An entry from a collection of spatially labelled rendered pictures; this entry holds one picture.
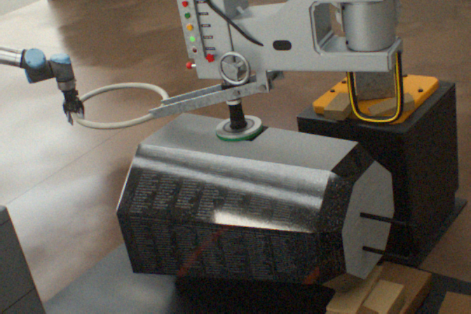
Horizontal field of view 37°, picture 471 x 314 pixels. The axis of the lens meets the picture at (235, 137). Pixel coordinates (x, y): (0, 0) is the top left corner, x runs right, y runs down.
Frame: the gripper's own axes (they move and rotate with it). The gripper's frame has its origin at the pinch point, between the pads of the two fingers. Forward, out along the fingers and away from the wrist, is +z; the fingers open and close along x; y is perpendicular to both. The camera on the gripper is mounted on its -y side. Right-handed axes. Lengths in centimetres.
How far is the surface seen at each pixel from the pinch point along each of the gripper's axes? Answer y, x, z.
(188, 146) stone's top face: 41, 55, 1
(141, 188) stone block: 45, 30, 17
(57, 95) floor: -294, -74, 110
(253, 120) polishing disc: 32, 86, -3
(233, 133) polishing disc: 42, 76, -3
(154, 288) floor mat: 33, 25, 86
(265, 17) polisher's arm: 53, 94, -59
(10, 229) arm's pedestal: 68, -24, 13
